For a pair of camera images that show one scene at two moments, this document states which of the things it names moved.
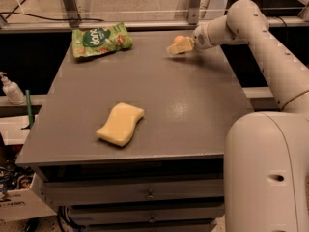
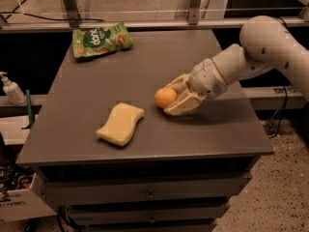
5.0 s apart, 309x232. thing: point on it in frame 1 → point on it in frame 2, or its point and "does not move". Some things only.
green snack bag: (93, 41) does not move
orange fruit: (178, 38) → (165, 98)
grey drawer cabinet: (170, 175) does not move
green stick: (31, 115) does not move
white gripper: (200, 39) → (206, 79)
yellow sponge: (120, 128) does not move
